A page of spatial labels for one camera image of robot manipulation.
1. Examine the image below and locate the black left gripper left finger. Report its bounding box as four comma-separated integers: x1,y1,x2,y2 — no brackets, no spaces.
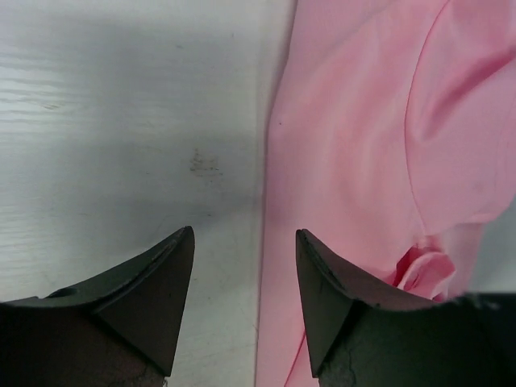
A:
1,227,194,386

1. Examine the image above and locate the pink t shirt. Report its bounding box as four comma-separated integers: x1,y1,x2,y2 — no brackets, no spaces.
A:
256,1,515,386

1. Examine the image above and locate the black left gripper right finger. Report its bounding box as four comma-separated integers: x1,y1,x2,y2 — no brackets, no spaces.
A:
296,230,515,386

